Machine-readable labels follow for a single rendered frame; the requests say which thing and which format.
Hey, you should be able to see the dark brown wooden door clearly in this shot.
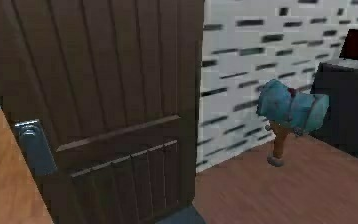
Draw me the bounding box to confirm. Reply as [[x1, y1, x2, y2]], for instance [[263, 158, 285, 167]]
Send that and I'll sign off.
[[0, 0, 206, 224]]

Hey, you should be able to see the black desk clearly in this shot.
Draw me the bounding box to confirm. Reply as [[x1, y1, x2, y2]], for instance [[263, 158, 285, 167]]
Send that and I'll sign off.
[[309, 61, 358, 164]]

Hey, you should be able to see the grey metal door handle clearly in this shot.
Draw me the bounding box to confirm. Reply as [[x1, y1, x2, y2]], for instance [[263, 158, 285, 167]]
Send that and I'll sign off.
[[13, 119, 59, 178]]

